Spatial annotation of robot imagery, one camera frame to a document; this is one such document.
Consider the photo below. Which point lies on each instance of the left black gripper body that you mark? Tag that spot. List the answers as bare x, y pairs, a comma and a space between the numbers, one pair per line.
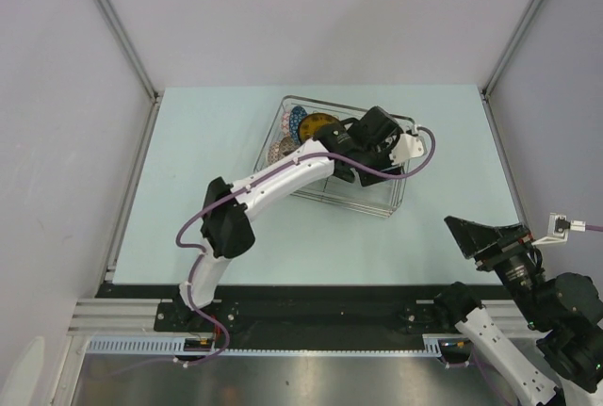
379, 155

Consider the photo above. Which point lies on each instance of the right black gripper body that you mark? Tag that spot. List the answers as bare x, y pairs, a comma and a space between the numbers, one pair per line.
514, 240

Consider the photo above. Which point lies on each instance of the yellow patterned round plate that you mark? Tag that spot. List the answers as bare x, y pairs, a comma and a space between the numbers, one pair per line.
311, 123

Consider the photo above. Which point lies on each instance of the steel wire dish rack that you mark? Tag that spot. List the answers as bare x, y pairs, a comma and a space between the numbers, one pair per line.
380, 198

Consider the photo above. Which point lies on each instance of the blue triangle patterned bowl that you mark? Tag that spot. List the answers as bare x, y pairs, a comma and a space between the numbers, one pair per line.
291, 120

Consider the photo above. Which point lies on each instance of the red patterned white bowl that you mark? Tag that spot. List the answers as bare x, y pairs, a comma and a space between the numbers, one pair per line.
280, 149

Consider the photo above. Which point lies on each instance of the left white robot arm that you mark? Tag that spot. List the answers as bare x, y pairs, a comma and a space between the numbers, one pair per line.
230, 208

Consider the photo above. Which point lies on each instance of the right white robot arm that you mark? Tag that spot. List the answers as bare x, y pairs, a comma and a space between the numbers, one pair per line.
566, 309

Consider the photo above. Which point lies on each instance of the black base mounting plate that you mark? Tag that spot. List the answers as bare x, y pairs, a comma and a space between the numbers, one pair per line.
303, 317

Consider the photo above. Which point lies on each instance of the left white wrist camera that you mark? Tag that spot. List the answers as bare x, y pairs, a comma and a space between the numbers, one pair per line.
405, 146

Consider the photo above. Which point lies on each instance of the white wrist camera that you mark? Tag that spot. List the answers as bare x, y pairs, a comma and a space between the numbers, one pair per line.
558, 230
405, 146

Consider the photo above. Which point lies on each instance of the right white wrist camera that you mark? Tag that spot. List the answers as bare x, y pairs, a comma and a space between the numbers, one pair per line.
558, 230

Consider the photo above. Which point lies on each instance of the right slotted cable duct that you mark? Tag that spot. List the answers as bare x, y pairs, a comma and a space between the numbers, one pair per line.
447, 344

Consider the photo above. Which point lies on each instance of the slotted cable duct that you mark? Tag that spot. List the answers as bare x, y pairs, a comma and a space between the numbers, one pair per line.
447, 344
151, 345

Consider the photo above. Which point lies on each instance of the left slotted cable duct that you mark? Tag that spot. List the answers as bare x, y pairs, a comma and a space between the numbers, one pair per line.
151, 345

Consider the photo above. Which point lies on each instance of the aluminium frame rail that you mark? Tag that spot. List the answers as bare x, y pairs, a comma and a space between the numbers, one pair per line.
113, 317

